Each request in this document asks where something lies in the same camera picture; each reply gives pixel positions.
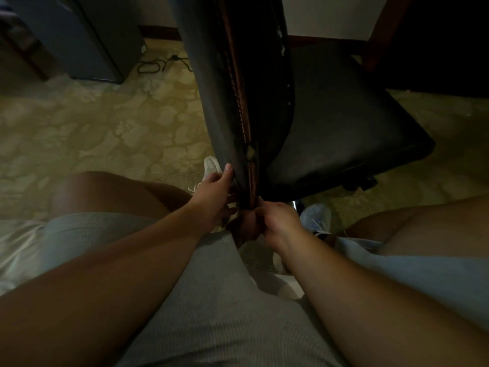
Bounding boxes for person's right hand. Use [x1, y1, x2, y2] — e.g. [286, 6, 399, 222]
[230, 198, 307, 261]

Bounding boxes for person's left hand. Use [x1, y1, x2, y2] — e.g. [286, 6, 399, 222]
[189, 164, 238, 237]

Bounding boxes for black leather office chair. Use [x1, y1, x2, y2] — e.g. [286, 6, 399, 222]
[166, 0, 436, 215]

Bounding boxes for person's left forearm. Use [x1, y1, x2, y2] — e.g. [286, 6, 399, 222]
[0, 202, 206, 367]

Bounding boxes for person's right forearm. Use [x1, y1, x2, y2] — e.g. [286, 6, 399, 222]
[274, 234, 489, 367]

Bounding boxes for white left sneaker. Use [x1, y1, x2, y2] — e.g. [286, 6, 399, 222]
[187, 156, 224, 193]

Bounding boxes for white sneaker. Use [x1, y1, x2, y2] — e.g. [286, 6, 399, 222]
[187, 156, 224, 193]
[299, 204, 332, 241]

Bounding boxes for white right sneaker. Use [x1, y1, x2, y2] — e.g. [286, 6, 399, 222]
[299, 204, 332, 241]

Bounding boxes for gray ribbed shirt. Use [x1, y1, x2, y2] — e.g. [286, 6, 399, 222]
[115, 225, 346, 367]

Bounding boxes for person's left leg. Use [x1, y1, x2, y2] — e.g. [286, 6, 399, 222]
[51, 171, 193, 220]

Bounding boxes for person's leg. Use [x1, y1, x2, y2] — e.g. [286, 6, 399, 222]
[344, 195, 489, 260]
[51, 171, 193, 220]

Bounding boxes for person's right leg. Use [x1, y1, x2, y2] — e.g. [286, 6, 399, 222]
[344, 195, 489, 260]

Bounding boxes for light gray shorts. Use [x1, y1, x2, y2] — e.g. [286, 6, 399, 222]
[38, 212, 489, 333]

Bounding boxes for gray cabinet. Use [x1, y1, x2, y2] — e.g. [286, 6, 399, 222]
[0, 0, 146, 85]

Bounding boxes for white bed sheet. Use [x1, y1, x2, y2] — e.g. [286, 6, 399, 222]
[0, 219, 51, 296]

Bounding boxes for dark wooden desk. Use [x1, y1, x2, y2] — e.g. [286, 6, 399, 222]
[362, 0, 489, 98]

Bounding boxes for black power cable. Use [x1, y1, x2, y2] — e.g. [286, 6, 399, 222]
[136, 53, 190, 75]

